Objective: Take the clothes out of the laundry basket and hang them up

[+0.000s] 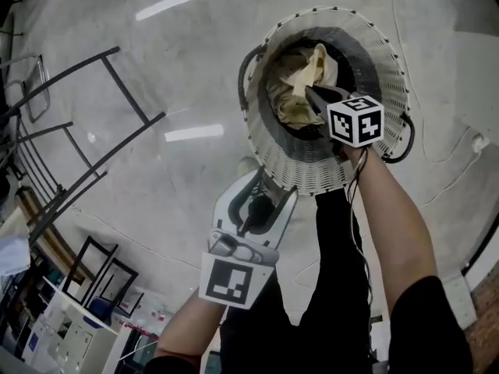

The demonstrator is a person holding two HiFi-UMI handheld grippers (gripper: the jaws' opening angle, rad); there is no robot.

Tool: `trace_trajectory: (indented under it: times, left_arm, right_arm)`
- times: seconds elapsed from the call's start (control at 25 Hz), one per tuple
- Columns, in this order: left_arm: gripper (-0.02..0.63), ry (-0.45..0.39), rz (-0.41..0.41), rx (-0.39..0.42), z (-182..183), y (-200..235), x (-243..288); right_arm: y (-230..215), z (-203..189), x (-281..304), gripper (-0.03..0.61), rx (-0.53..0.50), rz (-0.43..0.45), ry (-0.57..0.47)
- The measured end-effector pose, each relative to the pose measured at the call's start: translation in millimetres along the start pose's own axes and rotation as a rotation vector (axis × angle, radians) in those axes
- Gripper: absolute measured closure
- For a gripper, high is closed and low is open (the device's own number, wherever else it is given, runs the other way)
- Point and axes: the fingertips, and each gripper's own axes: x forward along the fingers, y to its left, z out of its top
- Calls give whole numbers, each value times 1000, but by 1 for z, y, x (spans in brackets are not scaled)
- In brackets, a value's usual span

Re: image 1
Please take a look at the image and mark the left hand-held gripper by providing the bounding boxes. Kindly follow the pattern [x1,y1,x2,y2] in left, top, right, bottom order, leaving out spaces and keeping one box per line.
[198,168,299,311]

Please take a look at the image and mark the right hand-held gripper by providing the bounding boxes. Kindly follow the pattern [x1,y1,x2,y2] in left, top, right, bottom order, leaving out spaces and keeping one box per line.
[305,85,385,165]

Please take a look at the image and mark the beige clothes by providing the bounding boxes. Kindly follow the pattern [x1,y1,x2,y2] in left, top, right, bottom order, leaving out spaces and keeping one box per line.
[266,43,340,129]

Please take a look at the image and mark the white woven laundry basket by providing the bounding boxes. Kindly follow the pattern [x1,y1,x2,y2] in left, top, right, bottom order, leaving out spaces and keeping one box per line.
[238,6,416,198]

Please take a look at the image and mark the person's right forearm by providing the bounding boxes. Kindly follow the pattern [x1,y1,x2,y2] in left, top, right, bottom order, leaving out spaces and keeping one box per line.
[342,145,438,312]

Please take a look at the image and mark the person's left forearm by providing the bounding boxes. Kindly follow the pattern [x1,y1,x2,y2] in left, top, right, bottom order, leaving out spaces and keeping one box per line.
[154,286,235,360]

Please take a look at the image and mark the black metal drying rack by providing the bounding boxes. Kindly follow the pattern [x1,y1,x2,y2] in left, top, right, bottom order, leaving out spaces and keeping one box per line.
[0,46,168,249]

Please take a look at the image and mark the person's black shirt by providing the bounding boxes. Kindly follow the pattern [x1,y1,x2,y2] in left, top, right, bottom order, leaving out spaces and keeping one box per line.
[143,274,475,374]

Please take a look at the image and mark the white cabinet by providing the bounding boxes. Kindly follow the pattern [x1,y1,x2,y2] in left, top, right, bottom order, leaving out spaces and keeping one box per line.
[21,277,120,374]

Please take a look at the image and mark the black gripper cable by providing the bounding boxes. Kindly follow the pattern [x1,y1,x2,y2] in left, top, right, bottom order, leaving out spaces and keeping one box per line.
[344,146,376,365]

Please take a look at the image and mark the white floor cable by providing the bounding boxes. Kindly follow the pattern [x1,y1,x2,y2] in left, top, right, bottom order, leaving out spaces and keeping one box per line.
[388,0,488,206]

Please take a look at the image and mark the black rectangular frame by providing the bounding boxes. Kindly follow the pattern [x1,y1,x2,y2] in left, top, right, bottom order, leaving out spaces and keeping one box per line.
[62,235,140,319]

